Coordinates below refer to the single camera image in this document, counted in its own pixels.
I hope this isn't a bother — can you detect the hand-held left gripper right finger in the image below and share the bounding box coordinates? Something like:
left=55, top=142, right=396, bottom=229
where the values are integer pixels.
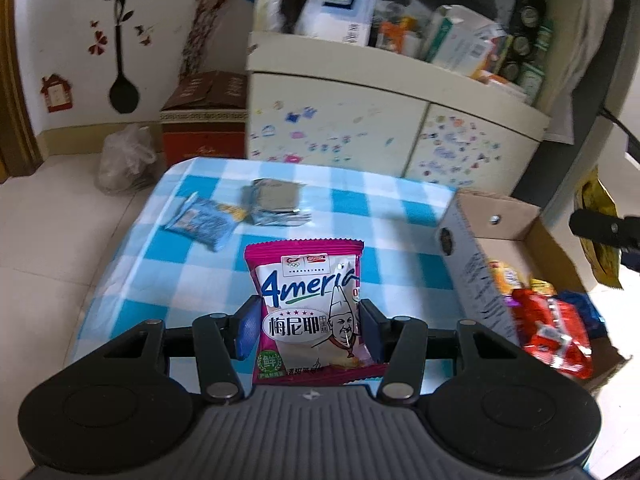
left=356, top=299, right=524, bottom=406

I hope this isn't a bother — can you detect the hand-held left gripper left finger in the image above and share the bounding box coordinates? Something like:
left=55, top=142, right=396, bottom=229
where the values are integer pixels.
left=100, top=296, right=264, bottom=406

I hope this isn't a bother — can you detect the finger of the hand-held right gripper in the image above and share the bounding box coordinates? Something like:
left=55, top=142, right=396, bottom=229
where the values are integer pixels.
left=568, top=208, right=640, bottom=257

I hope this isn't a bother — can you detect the magenta white snack packet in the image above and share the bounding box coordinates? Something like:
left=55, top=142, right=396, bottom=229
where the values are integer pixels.
left=244, top=239, right=392, bottom=387

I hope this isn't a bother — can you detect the yellow snack packet red label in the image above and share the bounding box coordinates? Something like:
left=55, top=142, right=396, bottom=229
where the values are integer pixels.
left=487, top=259, right=522, bottom=297

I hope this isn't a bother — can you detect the orange red snack packet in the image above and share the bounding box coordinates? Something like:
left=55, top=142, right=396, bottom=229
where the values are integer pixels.
left=514, top=289, right=595, bottom=380

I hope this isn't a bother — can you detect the blue white checkered tablecloth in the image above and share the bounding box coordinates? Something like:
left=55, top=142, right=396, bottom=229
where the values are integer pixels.
left=70, top=156, right=517, bottom=397

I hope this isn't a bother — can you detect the light blue snack packet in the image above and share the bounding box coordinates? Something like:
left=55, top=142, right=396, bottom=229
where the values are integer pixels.
left=164, top=194, right=249, bottom=254

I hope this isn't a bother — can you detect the silver snack packet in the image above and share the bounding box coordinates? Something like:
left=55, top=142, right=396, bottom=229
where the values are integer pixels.
left=241, top=178, right=312, bottom=227

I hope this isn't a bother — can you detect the green label bottle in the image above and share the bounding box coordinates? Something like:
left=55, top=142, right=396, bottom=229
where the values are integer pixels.
left=516, top=59, right=544, bottom=104

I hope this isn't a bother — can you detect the white hanging cloth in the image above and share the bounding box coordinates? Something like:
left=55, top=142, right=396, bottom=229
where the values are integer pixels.
left=547, top=0, right=617, bottom=147

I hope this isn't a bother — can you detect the grey plastic bag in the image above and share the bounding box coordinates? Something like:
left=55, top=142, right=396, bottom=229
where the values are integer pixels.
left=96, top=124, right=157, bottom=197

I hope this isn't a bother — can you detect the cream cabinet with stickers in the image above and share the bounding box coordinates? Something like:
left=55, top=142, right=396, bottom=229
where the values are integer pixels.
left=244, top=30, right=552, bottom=192

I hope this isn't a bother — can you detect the red brown cardboard box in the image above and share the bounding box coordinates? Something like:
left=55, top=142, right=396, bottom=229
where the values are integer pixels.
left=159, top=70, right=249, bottom=167

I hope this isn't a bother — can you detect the white carton box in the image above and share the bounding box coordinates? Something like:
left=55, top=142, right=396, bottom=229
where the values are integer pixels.
left=424, top=4, right=502, bottom=77

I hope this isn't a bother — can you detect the white blue box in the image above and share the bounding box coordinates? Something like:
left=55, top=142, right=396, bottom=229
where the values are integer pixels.
left=294, top=0, right=382, bottom=47

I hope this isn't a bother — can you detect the black furniture frame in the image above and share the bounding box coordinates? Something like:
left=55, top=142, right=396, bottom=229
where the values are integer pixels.
left=510, top=0, right=640, bottom=207

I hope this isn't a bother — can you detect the black plant wall sticker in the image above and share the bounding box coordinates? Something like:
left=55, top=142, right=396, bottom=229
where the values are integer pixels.
left=89, top=0, right=152, bottom=114

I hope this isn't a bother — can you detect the red house wall sticker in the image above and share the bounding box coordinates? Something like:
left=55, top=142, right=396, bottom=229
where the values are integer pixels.
left=39, top=73, right=74, bottom=114

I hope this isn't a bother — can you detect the brown branch wall sticker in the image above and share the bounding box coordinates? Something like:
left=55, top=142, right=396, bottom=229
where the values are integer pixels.
left=179, top=0, right=237, bottom=77

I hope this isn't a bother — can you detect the wooden door frame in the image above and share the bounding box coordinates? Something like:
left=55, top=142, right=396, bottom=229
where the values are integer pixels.
left=0, top=0, right=45, bottom=178

